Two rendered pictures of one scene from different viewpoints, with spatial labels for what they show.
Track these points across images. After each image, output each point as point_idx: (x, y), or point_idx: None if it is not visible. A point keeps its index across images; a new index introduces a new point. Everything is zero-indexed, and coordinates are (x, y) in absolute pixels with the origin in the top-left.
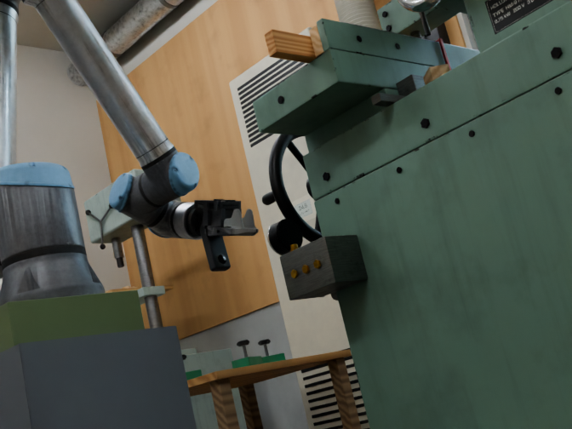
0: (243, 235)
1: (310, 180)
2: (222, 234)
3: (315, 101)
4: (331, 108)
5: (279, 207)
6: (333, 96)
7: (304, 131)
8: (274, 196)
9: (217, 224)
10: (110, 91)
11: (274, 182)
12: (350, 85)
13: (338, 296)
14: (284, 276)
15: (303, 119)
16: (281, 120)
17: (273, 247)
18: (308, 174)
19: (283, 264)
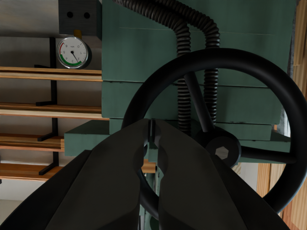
0: (126, 127)
1: (101, 96)
2: (45, 185)
3: (88, 123)
4: (104, 125)
5: (125, 112)
6: (97, 122)
7: (103, 132)
8: (120, 128)
9: None
10: None
11: None
12: (100, 120)
13: (102, 0)
14: (58, 16)
15: (92, 128)
16: (75, 128)
17: (60, 44)
18: (101, 101)
19: (59, 27)
